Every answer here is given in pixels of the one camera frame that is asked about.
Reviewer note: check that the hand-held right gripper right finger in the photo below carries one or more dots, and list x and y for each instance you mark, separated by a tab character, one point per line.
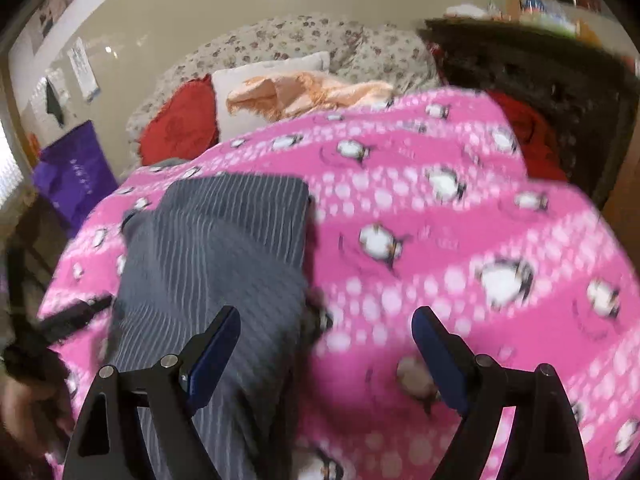
440	355

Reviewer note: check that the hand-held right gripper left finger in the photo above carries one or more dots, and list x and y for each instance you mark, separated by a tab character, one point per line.
212	355

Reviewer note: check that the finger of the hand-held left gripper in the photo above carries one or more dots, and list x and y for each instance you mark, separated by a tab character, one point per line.
75	316

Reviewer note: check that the grey striped garment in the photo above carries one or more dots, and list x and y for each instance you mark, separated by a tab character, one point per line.
210	260

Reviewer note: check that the person's left hand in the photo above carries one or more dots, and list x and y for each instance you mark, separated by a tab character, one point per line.
20	405

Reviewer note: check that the pink penguin print blanket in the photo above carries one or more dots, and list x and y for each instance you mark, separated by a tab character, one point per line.
425	270

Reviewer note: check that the purple bag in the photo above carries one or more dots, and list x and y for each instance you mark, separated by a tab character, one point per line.
75	175

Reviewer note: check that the red pillow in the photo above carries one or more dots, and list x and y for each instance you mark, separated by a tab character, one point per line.
175	120

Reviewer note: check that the red garment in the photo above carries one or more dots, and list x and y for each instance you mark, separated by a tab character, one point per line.
535	135

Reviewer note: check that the peach cloth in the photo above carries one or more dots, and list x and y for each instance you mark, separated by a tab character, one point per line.
310	92

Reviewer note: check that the white pillow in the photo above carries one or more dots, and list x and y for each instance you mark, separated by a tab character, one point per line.
250	72

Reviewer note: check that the floral print quilt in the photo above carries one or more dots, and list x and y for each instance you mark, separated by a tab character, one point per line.
280	40

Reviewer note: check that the white cloth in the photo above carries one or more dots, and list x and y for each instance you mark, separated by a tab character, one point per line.
467	10

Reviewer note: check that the blue white bottle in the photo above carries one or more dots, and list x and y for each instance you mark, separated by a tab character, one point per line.
532	2

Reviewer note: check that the framed wall picture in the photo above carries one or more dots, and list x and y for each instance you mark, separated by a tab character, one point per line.
55	10

